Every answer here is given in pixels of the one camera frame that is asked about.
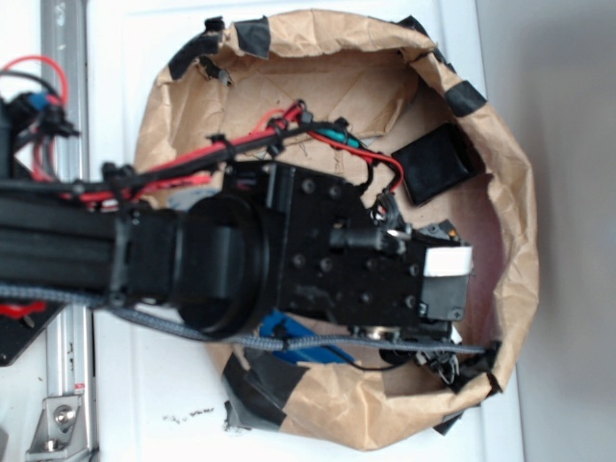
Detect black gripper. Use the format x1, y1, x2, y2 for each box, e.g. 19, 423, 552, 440
266, 163, 473, 385

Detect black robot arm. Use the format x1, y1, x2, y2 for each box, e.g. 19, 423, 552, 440
1, 162, 473, 384

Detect blue plastic cylinder toy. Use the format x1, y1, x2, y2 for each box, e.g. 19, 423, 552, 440
259, 312, 354, 364

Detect black square pouch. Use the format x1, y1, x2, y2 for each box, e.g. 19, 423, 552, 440
392, 123, 475, 206

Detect brown paper bag tray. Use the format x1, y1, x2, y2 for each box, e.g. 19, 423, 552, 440
135, 9, 539, 450

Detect silver corner bracket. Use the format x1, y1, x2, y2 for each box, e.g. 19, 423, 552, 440
25, 395, 88, 461

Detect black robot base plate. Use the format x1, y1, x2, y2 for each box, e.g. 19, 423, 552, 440
0, 300, 64, 367

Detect red and black cable bundle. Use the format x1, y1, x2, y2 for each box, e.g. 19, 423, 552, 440
0, 55, 405, 213

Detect silver aluminium rail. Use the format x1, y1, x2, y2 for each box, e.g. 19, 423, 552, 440
40, 1, 100, 461

